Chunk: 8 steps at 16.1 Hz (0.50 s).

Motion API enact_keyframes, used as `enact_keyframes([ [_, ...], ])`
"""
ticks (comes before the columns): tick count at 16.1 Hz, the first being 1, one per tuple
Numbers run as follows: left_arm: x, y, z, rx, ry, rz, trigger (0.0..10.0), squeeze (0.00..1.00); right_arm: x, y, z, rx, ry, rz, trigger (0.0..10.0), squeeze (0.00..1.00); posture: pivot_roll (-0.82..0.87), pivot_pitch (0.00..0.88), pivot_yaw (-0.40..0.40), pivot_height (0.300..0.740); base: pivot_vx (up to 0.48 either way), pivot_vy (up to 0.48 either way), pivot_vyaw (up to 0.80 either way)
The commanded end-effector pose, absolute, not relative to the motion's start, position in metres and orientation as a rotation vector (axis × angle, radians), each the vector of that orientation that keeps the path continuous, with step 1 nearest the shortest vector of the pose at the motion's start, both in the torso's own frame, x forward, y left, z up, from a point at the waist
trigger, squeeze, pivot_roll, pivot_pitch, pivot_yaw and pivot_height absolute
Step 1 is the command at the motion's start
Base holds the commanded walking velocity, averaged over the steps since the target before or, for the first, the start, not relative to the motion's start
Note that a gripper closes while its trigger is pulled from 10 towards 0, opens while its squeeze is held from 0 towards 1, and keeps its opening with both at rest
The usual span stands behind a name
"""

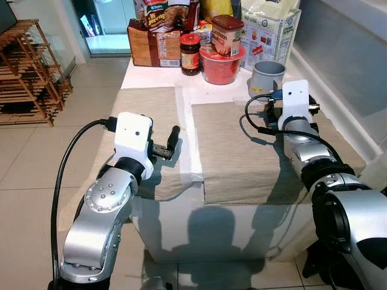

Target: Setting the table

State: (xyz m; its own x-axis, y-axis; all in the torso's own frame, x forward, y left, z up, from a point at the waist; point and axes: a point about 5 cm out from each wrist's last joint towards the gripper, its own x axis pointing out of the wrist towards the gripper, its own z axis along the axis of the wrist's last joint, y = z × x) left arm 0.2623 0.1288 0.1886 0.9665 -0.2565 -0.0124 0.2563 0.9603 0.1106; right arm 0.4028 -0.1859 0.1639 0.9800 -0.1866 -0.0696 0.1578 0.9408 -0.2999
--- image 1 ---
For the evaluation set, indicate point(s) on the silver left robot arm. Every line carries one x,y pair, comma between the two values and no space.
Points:
103,211

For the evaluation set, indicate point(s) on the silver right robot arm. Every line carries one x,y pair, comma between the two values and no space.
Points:
357,217

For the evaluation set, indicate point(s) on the grey plastic cup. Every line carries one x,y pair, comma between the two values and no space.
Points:
266,78

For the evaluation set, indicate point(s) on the narrow beige placemat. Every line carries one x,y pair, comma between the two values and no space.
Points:
151,103

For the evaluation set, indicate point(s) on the white tablecloth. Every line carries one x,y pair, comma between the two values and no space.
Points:
184,90

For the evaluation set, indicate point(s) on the wide beige placemat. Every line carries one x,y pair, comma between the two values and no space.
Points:
230,157

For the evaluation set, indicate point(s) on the red plastic bowl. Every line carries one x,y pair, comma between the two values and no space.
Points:
221,69

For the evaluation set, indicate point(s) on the white printed carton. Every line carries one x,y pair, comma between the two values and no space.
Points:
272,39

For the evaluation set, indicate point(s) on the dark jar with red lid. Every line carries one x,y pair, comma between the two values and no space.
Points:
190,57

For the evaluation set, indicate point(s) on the brown cardboard food box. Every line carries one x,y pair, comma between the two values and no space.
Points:
151,48

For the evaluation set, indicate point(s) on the brown canister with red lid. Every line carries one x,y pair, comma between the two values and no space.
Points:
227,36

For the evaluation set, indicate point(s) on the white table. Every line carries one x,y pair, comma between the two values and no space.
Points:
211,229

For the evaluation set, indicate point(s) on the white plastic bag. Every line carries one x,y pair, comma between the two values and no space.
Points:
269,7

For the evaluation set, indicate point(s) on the small printed packet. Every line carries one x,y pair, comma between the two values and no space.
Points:
204,30

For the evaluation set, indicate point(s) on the yellow snack bag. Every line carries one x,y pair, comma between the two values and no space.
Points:
217,7

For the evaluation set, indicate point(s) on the dark glass bottle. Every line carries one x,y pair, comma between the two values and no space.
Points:
193,15

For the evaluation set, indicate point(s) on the glass door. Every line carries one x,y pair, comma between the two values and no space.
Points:
112,24

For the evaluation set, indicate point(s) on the grey robot leg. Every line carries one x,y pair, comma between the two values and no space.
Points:
156,284

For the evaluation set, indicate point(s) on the wooden slatted rack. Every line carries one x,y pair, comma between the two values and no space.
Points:
18,36

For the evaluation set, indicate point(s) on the dark flat screen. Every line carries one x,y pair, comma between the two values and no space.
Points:
6,15

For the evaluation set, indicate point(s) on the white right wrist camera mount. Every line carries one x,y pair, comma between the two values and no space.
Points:
295,99

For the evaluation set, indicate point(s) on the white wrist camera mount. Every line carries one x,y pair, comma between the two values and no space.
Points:
133,136
295,99

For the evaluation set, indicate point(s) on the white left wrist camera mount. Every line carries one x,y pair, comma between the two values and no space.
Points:
133,136

